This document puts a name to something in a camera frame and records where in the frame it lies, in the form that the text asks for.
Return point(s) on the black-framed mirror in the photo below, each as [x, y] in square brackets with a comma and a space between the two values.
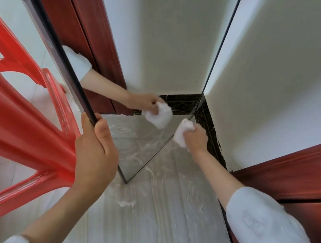
[150, 36]

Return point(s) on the person's left hand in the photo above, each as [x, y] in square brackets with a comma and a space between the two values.
[96, 157]

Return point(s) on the red floral plastic stool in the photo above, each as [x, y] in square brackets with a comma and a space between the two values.
[5, 120]

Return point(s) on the white wiping cloth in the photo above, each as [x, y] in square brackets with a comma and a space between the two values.
[181, 130]

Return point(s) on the person's right hand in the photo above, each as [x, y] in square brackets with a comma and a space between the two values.
[197, 141]

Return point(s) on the dark marble skirting board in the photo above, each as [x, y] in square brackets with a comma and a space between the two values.
[210, 130]

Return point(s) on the person's right forearm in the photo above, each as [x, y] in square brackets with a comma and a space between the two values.
[254, 217]

